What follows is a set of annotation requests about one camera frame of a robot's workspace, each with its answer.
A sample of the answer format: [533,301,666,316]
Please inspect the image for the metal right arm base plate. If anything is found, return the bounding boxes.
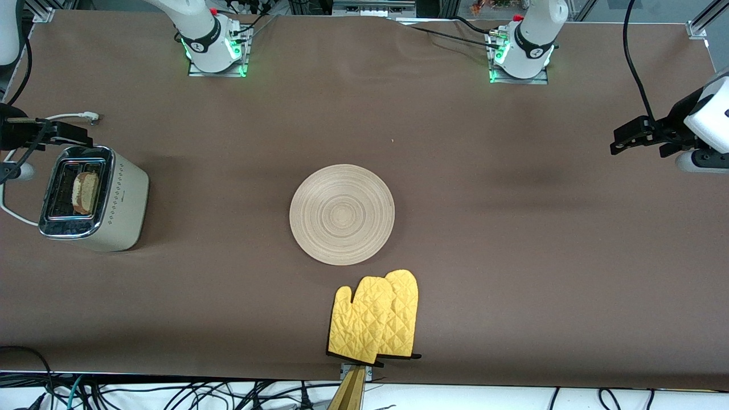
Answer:
[188,26,250,77]

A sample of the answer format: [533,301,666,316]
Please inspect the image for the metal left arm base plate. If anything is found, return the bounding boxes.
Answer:
[487,28,550,85]

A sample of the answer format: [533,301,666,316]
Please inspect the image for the tangled black cables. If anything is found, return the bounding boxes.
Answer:
[0,345,342,410]

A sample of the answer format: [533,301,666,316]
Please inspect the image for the grey metal equipment box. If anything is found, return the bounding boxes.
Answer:
[332,0,417,18]

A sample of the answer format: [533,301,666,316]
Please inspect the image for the round wooden plate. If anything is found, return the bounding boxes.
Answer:
[289,164,395,267]

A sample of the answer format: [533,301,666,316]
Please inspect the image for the white toaster power cable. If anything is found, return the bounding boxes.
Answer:
[0,111,102,227]

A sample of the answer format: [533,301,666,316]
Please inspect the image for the yellow quilted oven mitt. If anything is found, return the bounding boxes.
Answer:
[376,269,422,360]
[327,276,395,365]

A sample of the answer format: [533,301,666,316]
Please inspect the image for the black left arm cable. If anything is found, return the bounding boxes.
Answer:
[622,0,656,125]

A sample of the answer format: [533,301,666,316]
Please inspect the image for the small metal mount plate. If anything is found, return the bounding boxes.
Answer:
[340,363,374,382]

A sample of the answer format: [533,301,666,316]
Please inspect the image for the teal cable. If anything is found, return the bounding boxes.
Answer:
[67,375,85,410]

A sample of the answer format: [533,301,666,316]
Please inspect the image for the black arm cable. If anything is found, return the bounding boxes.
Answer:
[0,34,36,184]
[622,0,656,125]

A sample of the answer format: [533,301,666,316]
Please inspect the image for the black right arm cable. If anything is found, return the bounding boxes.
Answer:
[0,34,36,184]

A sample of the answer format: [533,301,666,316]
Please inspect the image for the cream and chrome toaster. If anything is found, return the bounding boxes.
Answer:
[39,145,150,252]

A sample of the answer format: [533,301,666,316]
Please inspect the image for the brown table cover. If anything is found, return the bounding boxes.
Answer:
[0,9,729,393]

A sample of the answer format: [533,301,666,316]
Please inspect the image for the aluminium frame profile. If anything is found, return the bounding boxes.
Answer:
[686,0,729,39]

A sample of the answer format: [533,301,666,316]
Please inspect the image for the black base cable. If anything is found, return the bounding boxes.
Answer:
[406,24,502,47]

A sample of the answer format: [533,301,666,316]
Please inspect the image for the brass coloured mount bar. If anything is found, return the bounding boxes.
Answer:
[327,366,366,410]

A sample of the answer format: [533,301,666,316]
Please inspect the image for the slice of brown bread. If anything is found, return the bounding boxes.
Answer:
[72,171,101,215]

